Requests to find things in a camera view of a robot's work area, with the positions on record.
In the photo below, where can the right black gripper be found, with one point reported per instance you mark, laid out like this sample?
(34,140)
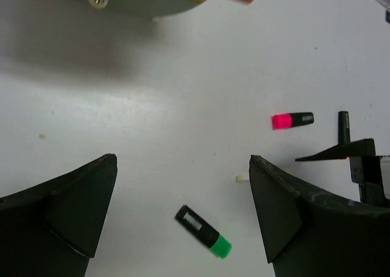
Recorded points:
(365,167)

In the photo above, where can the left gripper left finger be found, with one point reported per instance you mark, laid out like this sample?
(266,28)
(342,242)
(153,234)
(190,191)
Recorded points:
(53,228)

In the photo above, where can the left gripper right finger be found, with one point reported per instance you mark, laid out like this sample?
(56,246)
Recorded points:
(308,231)

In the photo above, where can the orange cap black highlighter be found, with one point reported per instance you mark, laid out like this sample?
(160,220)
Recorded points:
(343,134)

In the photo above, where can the white pen pale cap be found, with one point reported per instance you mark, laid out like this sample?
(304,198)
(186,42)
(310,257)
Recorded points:
(241,179)

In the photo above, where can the pink cap black highlighter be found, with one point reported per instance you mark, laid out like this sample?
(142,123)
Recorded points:
(291,120)

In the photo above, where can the green cap black highlighter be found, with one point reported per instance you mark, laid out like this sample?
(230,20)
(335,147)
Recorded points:
(203,232)

